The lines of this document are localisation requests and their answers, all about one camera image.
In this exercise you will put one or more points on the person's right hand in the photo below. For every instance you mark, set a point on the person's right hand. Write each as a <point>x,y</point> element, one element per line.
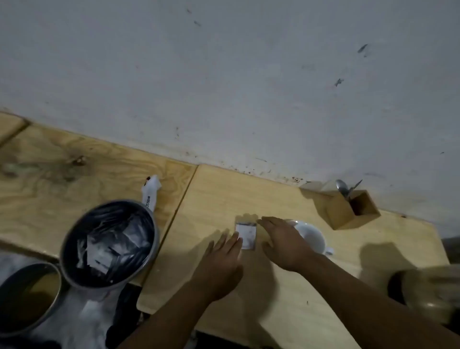
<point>287,248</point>

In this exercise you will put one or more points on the person's left hand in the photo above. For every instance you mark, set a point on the person's left hand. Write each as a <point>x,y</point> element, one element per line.
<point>220,268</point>

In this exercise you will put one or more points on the person's right thumb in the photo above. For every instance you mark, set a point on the person's right thumb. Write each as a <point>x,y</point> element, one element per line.
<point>267,248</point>

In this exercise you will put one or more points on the person's left fingers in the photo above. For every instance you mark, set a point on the person's left fingers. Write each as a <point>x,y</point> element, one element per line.
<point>224,242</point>

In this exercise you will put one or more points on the white sachet packet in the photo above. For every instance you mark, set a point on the white sachet packet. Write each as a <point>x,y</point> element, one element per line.
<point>248,235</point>

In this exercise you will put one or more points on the person's right forearm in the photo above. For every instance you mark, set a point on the person's right forearm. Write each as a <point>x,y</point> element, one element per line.
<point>366,305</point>

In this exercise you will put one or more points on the person's left forearm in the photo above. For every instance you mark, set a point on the person's left forearm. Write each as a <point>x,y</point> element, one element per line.
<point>172,320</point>

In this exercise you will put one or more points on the white ceramic cup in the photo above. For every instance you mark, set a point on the white ceramic cup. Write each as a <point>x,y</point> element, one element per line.
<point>316,240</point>

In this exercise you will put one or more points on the wooden cutlery holder box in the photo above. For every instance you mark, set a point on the wooden cutlery holder box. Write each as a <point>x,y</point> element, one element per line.
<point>345,212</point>

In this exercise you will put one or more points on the white stick packet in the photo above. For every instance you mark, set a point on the white stick packet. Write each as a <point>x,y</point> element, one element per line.
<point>151,194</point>

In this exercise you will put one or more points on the metal spoon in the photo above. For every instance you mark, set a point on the metal spoon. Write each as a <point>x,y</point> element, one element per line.
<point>342,187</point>

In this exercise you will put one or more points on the metal cutlery piece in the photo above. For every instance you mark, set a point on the metal cutlery piece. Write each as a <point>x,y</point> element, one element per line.
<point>355,187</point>

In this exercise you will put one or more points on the pile of silver sachets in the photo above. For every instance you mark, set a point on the pile of silver sachets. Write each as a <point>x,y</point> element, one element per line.
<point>111,241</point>

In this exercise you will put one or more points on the black cloth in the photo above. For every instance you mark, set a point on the black cloth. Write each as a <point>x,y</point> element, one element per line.
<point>124,316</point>

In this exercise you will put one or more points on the metal bowl holding sachets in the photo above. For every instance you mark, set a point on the metal bowl holding sachets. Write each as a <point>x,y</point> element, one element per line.
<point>68,251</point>

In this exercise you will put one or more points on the white cloth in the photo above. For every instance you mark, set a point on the white cloth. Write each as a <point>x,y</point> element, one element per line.
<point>86,320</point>

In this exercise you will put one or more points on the empty metal bowl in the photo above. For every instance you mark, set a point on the empty metal bowl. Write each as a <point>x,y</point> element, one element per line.
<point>25,298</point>

